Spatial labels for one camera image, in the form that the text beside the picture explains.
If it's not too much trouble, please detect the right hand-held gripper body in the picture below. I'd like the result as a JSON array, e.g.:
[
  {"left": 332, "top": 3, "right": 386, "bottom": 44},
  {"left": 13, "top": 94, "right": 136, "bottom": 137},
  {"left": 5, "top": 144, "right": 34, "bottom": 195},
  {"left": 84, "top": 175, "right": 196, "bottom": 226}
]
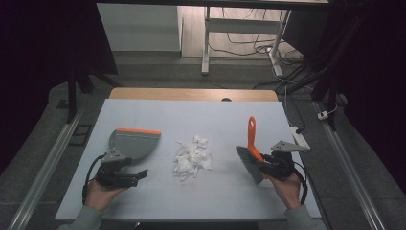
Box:
[{"left": 265, "top": 140, "right": 311, "bottom": 181}]

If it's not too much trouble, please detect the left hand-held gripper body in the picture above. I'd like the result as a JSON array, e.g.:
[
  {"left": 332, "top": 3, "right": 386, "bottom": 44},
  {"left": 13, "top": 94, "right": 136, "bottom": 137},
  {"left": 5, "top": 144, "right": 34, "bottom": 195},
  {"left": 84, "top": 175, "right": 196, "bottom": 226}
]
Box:
[{"left": 95, "top": 149, "right": 141, "bottom": 189}]

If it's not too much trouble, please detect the grey dustpan with orange edge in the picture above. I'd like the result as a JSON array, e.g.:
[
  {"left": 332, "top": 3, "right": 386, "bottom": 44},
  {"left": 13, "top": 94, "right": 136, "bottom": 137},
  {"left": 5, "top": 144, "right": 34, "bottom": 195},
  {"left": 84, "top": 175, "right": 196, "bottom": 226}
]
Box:
[{"left": 108, "top": 127, "right": 162, "bottom": 161}]

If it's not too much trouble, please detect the grey brush with orange handle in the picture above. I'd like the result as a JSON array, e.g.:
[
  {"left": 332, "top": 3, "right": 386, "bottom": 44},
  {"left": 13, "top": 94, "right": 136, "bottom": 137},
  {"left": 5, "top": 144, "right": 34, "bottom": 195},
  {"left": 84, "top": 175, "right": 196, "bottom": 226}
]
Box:
[{"left": 235, "top": 115, "right": 266, "bottom": 186}]

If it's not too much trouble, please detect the pile of white paper scraps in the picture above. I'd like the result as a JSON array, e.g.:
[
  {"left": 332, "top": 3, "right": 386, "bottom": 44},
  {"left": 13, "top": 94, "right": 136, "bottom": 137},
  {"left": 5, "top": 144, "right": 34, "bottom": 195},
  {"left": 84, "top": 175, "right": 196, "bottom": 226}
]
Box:
[{"left": 171, "top": 133, "right": 214, "bottom": 183}]

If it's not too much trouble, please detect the person's left hand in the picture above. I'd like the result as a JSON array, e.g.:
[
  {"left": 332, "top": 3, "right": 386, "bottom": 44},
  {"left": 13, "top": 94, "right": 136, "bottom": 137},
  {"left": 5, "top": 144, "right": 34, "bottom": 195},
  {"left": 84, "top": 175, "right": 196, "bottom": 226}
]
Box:
[{"left": 83, "top": 178, "right": 129, "bottom": 212}]

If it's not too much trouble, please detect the person's right hand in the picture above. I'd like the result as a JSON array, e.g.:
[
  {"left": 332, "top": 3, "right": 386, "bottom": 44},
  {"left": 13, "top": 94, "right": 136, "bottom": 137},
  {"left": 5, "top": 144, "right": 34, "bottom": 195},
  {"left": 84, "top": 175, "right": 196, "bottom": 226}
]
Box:
[{"left": 262, "top": 172, "right": 303, "bottom": 211}]

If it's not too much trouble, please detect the white power strip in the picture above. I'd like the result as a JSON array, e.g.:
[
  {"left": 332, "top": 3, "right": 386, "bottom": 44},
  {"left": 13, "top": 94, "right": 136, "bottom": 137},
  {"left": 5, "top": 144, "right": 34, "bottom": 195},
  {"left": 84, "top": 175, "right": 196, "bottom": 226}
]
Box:
[{"left": 289, "top": 126, "right": 311, "bottom": 152}]

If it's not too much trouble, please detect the white table mat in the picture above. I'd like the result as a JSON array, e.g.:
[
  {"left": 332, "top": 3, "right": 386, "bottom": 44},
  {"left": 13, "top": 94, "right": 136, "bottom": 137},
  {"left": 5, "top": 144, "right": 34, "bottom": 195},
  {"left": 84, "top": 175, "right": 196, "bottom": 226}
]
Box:
[{"left": 55, "top": 98, "right": 322, "bottom": 222}]

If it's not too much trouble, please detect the black metal stand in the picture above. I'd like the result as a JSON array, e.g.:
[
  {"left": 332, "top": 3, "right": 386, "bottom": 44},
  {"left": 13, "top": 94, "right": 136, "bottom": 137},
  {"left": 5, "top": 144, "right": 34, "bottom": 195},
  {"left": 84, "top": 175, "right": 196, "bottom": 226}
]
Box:
[
  {"left": 65, "top": 63, "right": 123, "bottom": 125},
  {"left": 310, "top": 18, "right": 362, "bottom": 132}
]

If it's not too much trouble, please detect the wooden table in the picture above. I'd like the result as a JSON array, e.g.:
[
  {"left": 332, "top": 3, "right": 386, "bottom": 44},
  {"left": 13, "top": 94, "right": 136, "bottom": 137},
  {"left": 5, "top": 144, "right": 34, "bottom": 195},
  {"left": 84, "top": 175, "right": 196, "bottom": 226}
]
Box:
[{"left": 108, "top": 87, "right": 280, "bottom": 103}]

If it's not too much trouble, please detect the dark curtain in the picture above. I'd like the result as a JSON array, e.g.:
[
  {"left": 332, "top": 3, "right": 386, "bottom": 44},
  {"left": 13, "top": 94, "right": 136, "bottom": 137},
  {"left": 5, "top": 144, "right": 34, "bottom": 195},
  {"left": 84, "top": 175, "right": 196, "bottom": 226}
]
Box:
[
  {"left": 282, "top": 0, "right": 406, "bottom": 193},
  {"left": 0, "top": 0, "right": 119, "bottom": 175}
]

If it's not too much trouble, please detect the white cabinet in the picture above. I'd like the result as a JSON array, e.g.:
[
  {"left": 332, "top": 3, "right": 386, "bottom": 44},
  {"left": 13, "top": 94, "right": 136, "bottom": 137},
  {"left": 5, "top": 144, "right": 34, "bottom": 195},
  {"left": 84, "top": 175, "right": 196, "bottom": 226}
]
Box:
[{"left": 96, "top": 3, "right": 184, "bottom": 53}]

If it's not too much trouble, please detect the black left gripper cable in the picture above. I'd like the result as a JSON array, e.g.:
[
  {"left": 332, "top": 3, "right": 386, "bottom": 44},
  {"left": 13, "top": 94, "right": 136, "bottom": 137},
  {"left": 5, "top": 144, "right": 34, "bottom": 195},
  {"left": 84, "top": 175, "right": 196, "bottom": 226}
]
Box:
[{"left": 81, "top": 152, "right": 107, "bottom": 206}]

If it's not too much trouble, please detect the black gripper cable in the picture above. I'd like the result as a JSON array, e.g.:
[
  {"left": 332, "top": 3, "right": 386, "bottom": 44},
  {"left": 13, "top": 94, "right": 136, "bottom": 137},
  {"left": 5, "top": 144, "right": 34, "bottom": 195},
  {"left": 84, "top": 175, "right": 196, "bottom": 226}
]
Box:
[
  {"left": 291, "top": 161, "right": 309, "bottom": 206},
  {"left": 81, "top": 152, "right": 107, "bottom": 206}
]

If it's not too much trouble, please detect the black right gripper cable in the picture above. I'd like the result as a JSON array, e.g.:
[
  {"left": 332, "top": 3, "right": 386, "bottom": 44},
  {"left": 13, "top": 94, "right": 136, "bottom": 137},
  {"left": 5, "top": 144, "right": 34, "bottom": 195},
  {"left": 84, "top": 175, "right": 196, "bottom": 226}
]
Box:
[{"left": 291, "top": 161, "right": 309, "bottom": 206}]

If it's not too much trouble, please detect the black floor frame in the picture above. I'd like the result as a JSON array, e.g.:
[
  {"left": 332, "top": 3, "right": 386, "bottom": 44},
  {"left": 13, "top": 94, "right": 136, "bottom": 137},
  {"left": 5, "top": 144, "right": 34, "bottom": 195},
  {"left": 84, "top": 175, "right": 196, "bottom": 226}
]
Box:
[{"left": 68, "top": 123, "right": 94, "bottom": 148}]

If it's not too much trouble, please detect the aluminium rail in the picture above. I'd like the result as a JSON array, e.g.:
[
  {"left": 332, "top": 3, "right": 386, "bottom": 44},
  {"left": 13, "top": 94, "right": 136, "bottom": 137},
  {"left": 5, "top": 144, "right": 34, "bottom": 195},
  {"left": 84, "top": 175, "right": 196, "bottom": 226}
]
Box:
[
  {"left": 313, "top": 101, "right": 387, "bottom": 230},
  {"left": 7, "top": 104, "right": 86, "bottom": 230}
]

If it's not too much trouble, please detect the tangle of black floor cables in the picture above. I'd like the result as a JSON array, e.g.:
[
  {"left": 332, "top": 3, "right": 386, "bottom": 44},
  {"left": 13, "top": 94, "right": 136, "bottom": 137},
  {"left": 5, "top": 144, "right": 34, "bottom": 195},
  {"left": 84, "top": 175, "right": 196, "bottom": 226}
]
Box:
[{"left": 209, "top": 8, "right": 320, "bottom": 91}]

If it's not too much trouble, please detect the white desk frame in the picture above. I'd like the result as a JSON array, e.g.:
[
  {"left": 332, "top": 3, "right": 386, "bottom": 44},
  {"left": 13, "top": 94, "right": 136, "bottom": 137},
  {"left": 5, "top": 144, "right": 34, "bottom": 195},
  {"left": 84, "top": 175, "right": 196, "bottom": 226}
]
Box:
[{"left": 200, "top": 6, "right": 292, "bottom": 78}]

